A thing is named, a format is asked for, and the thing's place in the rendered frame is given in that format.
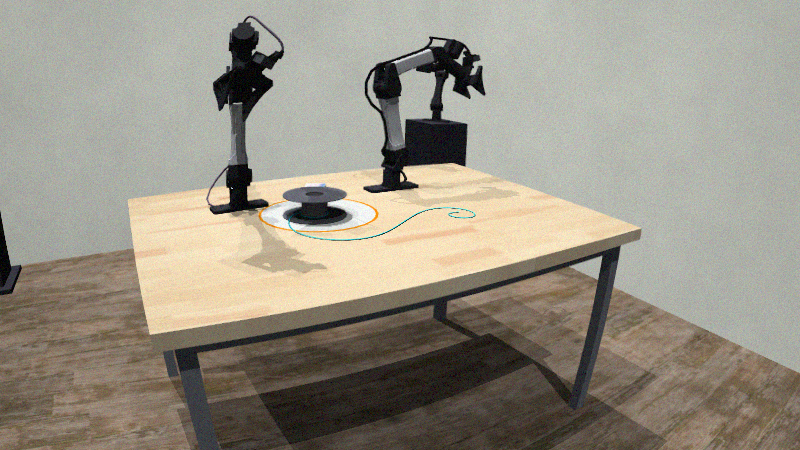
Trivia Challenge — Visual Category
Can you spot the white flat disc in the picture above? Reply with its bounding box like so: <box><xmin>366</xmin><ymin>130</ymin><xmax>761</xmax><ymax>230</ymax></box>
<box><xmin>261</xmin><ymin>199</ymin><xmax>376</xmax><ymax>231</ymax></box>

